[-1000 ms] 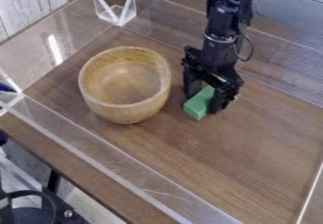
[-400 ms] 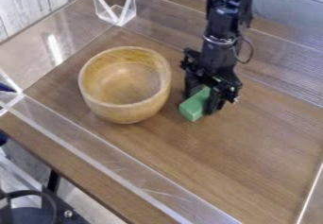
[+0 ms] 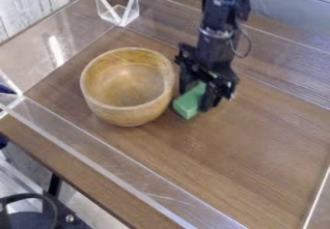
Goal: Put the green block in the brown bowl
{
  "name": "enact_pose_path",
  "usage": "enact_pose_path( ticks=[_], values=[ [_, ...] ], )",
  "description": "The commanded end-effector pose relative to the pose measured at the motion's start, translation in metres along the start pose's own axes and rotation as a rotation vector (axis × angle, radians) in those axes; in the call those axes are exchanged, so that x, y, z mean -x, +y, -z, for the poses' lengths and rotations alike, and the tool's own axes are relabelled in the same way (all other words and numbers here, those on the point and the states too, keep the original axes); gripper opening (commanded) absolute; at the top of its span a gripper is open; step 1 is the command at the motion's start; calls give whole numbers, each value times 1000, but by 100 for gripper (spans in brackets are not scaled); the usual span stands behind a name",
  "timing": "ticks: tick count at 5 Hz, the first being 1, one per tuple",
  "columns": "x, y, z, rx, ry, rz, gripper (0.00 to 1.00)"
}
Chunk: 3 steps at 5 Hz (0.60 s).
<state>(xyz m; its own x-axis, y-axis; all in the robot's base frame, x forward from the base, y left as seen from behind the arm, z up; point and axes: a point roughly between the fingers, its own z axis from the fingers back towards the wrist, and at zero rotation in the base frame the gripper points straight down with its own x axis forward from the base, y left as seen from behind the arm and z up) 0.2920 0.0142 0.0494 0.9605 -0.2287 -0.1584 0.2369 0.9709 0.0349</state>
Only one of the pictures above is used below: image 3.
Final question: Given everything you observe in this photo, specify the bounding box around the green rectangular block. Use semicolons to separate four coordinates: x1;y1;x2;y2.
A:
171;82;205;120

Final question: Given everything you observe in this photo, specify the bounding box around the black cable loop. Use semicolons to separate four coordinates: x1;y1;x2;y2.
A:
0;192;58;229

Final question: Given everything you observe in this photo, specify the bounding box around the black table leg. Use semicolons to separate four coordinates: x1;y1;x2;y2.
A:
48;174;61;198

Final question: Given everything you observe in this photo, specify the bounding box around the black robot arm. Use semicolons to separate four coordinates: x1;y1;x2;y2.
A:
172;0;251;119

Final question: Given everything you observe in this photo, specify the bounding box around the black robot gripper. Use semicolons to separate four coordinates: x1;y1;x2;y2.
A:
173;29;239;112

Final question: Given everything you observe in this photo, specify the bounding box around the black metal bracket with screw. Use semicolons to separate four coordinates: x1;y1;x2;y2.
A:
54;201;92;229

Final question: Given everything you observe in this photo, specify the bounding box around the clear acrylic tray enclosure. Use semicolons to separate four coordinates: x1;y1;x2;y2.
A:
0;0;330;229

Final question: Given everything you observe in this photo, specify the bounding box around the brown wooden bowl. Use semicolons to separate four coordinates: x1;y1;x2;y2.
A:
80;47;175;127

